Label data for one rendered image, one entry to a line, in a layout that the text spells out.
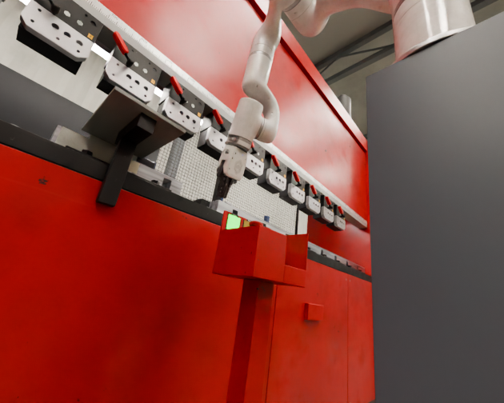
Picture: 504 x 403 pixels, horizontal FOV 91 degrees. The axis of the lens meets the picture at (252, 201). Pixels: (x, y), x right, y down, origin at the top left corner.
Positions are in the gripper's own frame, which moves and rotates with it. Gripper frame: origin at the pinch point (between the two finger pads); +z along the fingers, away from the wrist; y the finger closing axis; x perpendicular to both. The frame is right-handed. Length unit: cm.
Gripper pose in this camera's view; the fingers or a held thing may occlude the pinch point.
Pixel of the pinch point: (222, 191)
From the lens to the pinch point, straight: 83.7
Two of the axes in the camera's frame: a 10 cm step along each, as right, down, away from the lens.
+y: 4.6, 1.5, 8.7
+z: -3.1, 9.5, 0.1
